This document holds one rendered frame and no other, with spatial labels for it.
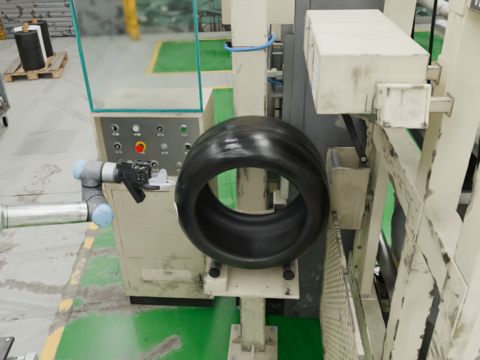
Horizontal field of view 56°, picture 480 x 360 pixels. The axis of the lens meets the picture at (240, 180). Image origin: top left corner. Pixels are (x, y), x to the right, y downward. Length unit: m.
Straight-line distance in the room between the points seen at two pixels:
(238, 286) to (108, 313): 1.32
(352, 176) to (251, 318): 0.99
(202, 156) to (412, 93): 0.73
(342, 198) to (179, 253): 1.10
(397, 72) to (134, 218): 1.76
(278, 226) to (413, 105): 0.99
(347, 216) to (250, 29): 0.85
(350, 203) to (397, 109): 0.92
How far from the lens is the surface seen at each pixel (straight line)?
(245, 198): 1.95
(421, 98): 1.05
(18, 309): 3.20
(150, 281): 2.78
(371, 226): 2.00
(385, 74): 1.11
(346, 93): 1.10
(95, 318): 2.96
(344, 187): 1.86
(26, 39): 7.75
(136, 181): 1.66
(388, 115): 1.03
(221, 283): 1.76
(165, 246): 2.58
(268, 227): 1.89
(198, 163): 1.49
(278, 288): 1.81
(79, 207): 1.61
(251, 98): 1.75
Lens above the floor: 2.04
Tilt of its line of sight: 30 degrees down
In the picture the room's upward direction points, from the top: 1 degrees counter-clockwise
